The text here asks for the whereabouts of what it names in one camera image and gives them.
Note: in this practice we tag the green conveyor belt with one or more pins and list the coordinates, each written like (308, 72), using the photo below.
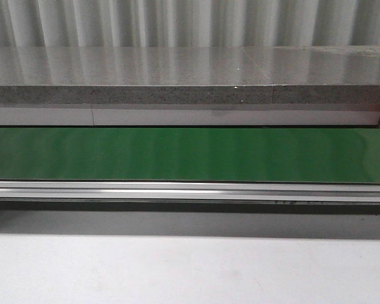
(319, 155)

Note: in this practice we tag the grey stone counter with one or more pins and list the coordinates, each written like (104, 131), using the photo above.
(330, 86)

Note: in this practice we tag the white pleated curtain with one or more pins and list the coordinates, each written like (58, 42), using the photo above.
(189, 23)

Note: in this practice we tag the aluminium conveyor frame rail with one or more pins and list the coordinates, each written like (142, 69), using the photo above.
(220, 192)

